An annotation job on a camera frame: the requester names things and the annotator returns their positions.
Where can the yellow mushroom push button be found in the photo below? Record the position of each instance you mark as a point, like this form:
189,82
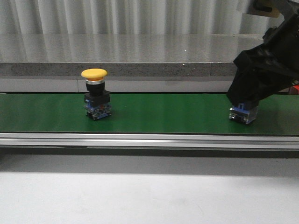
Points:
97,100

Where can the red object at right edge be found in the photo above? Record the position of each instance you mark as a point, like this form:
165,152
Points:
294,90

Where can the black covered gripper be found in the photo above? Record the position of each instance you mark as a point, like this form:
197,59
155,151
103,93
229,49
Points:
269,67

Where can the robot arm with tan bracket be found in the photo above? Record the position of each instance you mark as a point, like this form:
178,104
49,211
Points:
272,8

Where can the green conveyor belt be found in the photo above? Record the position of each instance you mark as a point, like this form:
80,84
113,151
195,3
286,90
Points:
145,113

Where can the push button switch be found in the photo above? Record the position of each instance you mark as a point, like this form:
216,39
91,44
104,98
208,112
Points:
242,115

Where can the grey pleated curtain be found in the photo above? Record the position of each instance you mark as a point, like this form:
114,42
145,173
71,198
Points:
156,17

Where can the grey stone counter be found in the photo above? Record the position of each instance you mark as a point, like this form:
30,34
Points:
135,63

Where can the aluminium conveyor side rail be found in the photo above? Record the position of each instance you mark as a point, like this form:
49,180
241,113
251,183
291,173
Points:
184,141

